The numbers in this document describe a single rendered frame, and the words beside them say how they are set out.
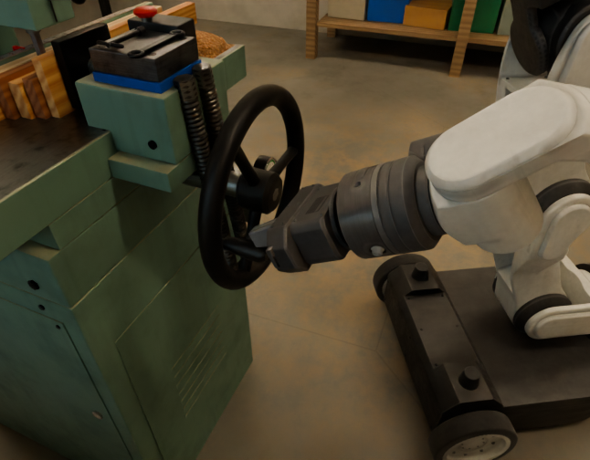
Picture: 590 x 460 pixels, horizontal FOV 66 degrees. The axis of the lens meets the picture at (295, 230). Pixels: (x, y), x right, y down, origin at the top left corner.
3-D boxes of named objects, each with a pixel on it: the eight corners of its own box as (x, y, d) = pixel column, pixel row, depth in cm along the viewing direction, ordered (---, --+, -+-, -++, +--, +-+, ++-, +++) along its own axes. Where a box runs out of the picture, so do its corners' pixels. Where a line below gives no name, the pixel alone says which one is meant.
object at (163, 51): (162, 94, 53) (152, 46, 50) (88, 79, 57) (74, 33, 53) (218, 57, 63) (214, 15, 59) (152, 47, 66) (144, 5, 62)
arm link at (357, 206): (293, 301, 48) (400, 291, 41) (248, 225, 44) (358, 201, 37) (335, 233, 57) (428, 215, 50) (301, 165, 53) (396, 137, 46)
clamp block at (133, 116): (174, 167, 58) (161, 100, 52) (90, 146, 62) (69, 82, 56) (232, 119, 68) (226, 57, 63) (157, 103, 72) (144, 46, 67)
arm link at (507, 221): (421, 276, 46) (549, 261, 39) (370, 225, 38) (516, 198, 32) (424, 181, 51) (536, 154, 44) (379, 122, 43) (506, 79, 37)
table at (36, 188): (41, 312, 44) (17, 267, 40) (-157, 232, 53) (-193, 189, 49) (292, 83, 86) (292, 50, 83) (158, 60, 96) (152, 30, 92)
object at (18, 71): (15, 120, 61) (-3, 79, 58) (6, 118, 62) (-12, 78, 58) (105, 74, 74) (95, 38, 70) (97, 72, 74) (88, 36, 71)
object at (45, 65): (60, 119, 62) (39, 59, 57) (51, 116, 62) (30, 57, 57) (154, 66, 77) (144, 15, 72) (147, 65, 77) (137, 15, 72)
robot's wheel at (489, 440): (410, 438, 109) (456, 456, 120) (417, 459, 106) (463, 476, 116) (480, 400, 101) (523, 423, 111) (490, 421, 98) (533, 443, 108)
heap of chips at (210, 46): (211, 59, 79) (209, 43, 77) (152, 50, 83) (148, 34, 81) (235, 45, 85) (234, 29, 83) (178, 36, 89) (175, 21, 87)
